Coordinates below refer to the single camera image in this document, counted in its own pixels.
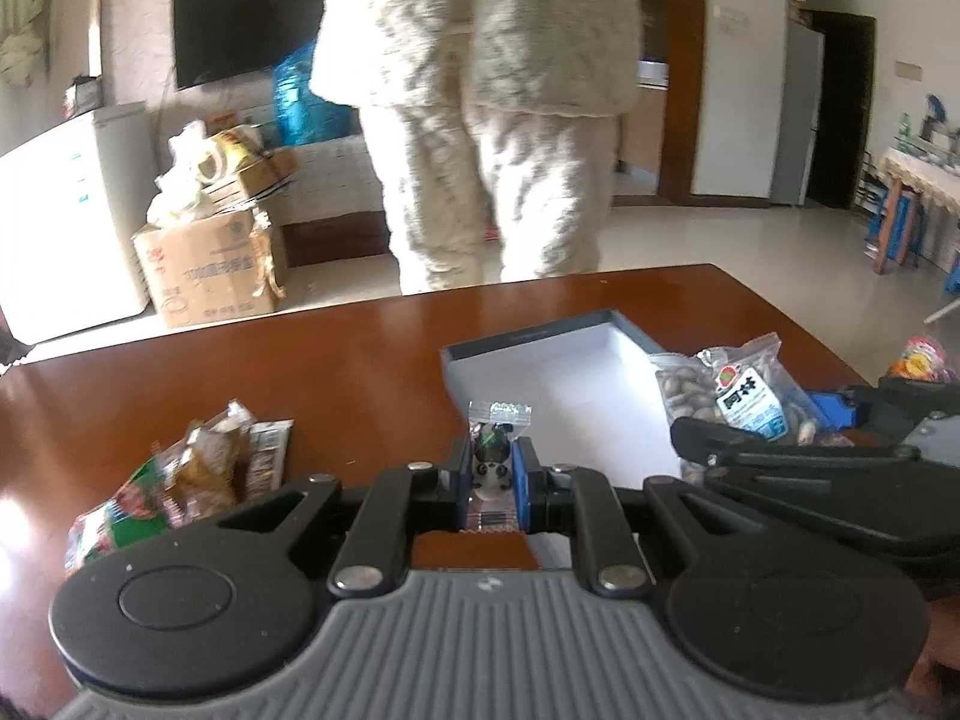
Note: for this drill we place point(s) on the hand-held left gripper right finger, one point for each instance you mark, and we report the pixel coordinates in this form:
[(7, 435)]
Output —
[(526, 487)]

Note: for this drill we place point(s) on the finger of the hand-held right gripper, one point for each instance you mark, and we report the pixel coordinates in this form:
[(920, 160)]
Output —
[(720, 441), (832, 409)]

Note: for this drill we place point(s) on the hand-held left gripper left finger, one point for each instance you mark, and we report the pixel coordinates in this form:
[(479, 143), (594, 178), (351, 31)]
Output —
[(459, 487)]

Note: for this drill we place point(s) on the clear panda candy packet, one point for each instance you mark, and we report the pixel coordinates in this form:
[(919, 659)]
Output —
[(491, 457)]

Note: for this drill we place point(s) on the clear bag of nuts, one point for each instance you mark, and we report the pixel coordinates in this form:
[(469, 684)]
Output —
[(690, 397)]

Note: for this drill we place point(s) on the grey-blue cardboard box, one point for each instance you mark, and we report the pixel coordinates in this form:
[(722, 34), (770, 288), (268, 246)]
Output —
[(555, 375)]

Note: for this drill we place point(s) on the black striped snack packet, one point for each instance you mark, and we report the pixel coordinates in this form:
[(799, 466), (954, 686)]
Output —
[(268, 457)]

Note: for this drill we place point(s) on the golden brown snack packet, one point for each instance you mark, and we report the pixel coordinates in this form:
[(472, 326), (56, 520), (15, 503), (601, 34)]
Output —
[(202, 476)]

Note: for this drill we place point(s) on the green snack packet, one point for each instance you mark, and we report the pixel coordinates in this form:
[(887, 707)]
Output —
[(120, 517)]

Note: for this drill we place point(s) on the colourful candy packet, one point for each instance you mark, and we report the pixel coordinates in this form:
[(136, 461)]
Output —
[(919, 360)]

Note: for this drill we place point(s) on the blue stool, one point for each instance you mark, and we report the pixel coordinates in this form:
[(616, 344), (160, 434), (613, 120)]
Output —
[(896, 229)]

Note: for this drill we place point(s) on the side table with cloth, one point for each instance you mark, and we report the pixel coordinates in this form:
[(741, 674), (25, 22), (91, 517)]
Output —
[(934, 187)]

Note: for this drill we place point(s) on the red floor mat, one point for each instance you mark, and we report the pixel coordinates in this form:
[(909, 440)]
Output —
[(490, 232)]

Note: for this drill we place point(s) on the dark wooden low cabinet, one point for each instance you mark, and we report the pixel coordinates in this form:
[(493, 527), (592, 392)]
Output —
[(337, 240)]

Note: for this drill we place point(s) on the green bottle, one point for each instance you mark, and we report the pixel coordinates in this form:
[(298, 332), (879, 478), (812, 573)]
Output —
[(904, 135)]

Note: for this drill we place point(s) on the tall grey refrigerator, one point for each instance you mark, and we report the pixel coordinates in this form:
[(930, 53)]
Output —
[(795, 112)]

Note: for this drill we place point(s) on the wooden kitchen counter cabinet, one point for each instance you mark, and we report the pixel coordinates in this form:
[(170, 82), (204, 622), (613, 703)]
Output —
[(641, 127)]

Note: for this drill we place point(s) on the white patterned cabinet cloth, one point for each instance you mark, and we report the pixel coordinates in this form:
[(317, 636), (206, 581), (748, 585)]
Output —
[(337, 176)]

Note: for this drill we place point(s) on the large cardboard box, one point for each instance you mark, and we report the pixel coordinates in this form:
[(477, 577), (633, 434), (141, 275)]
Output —
[(202, 270)]

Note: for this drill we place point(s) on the small flat cardboard box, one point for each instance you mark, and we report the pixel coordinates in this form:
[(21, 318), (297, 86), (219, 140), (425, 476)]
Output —
[(259, 176)]

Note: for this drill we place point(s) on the cream yellow packaged roll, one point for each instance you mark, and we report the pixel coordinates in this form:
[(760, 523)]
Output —
[(229, 154)]

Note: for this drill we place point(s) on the white crumpled plastic bag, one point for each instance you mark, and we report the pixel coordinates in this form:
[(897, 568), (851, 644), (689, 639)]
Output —
[(176, 187)]

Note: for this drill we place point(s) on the blue plastic bag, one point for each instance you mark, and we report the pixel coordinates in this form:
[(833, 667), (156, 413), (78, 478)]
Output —
[(307, 101)]

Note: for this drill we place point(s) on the small orange cardboard box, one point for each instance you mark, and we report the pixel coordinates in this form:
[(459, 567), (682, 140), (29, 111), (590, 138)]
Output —
[(223, 121)]

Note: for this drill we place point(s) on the small white fridge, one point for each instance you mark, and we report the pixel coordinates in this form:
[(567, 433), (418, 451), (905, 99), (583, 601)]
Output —
[(67, 225)]

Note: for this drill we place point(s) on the small dark framed object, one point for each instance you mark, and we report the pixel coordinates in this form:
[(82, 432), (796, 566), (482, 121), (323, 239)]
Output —
[(82, 96)]

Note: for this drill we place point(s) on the cream tied curtain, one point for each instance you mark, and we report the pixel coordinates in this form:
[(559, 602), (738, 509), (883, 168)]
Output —
[(22, 15)]

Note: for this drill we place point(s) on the brown wooden door frame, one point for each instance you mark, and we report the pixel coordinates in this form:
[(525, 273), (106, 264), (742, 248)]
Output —
[(681, 67)]

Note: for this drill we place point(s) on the black wall television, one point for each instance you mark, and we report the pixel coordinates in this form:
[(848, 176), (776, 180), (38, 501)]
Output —
[(240, 22)]

